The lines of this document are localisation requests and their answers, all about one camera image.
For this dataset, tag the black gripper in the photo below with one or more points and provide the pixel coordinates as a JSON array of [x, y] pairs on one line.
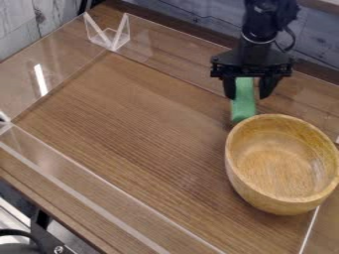
[[251, 60]]

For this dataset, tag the green rectangular stick block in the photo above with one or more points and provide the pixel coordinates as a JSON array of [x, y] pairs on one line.
[[243, 104]]

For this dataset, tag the wooden bowl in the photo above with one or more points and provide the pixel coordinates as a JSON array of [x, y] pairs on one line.
[[281, 163]]

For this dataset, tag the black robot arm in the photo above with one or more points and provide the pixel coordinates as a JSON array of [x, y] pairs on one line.
[[265, 18]]

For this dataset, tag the clear acrylic corner bracket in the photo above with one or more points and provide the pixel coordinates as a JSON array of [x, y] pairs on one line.
[[106, 38]]

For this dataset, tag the clear acrylic enclosure wall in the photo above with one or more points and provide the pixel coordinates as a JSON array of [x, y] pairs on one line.
[[112, 141]]

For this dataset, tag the black table leg frame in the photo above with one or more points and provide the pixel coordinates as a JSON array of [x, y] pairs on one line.
[[52, 244]]

